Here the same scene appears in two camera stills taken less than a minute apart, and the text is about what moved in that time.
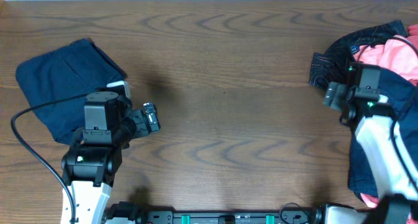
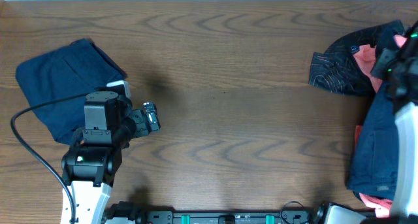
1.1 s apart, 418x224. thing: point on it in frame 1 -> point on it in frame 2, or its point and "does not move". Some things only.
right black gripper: x=335 y=95 -> x=379 y=70
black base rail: x=125 y=213 does not move
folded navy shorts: x=76 y=68 does not move
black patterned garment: x=334 y=64 does not move
